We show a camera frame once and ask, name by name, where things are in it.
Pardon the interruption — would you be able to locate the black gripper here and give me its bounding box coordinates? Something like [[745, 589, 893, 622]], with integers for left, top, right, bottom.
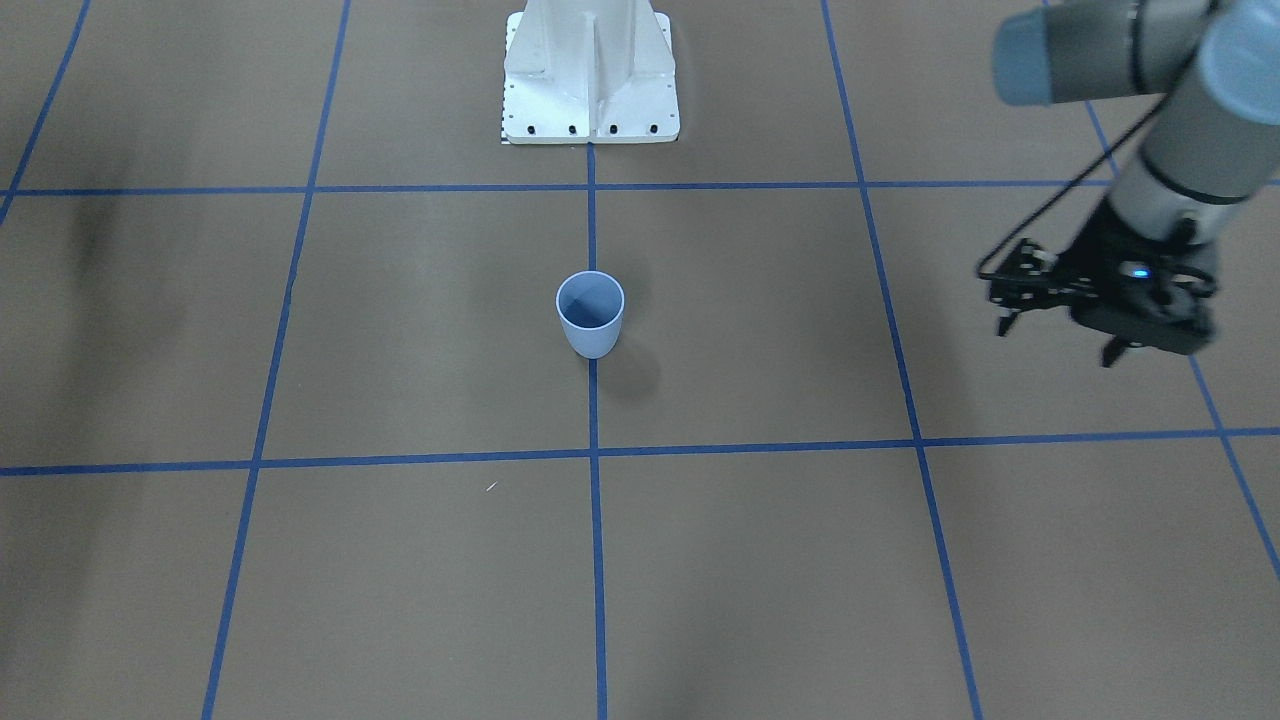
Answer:
[[996, 199, 1219, 368]]

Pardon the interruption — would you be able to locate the light blue cup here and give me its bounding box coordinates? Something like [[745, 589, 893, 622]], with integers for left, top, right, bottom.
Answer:
[[556, 270, 626, 360]]

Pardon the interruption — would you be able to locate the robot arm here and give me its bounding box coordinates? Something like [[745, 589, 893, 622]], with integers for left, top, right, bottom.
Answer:
[[975, 1, 1279, 366]]

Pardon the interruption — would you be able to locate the white central column stand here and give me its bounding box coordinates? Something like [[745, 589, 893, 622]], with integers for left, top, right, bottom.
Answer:
[[500, 1, 681, 145]]

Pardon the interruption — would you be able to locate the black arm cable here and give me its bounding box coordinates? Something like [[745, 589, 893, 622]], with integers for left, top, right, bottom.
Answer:
[[977, 60, 1201, 281]]

